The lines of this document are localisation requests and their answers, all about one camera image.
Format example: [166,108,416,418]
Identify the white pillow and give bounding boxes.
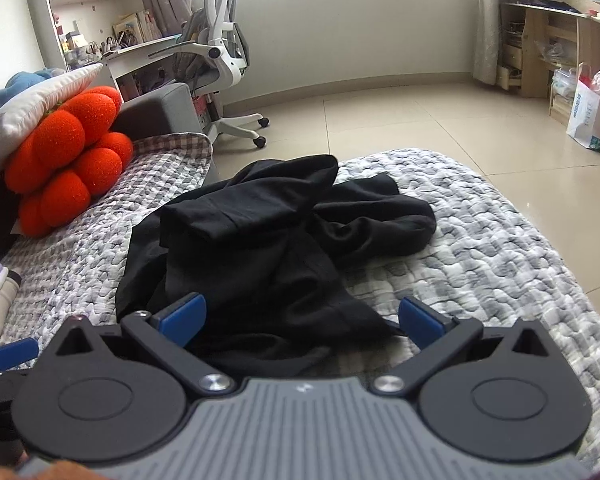
[0,63,104,183]

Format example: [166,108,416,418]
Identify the beige folded garment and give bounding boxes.
[0,270,24,311]

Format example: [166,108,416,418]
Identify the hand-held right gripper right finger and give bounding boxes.
[372,296,563,395]

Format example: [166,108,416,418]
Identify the wooden shelf desk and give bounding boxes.
[497,0,600,126]

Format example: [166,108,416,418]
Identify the white desk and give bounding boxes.
[100,35,211,111]

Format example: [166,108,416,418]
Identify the grey checkered quilt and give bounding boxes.
[0,132,600,471]

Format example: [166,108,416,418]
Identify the white paper bag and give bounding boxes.
[566,62,600,151]

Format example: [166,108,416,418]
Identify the white bookshelf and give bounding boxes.
[22,0,146,71]

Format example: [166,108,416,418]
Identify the upright books on desk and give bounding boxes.
[112,10,163,48]

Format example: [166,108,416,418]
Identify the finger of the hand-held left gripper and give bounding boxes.
[0,337,40,373]

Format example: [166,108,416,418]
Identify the blue plush toy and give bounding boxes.
[0,66,66,106]

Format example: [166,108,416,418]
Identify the red flower-shaped cushion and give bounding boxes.
[4,86,135,237]

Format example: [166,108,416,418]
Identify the black t-shirt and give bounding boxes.
[115,154,437,378]

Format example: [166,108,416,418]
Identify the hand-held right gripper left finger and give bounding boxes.
[45,292,236,397]

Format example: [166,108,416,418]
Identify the white office chair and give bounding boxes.
[147,0,271,150]

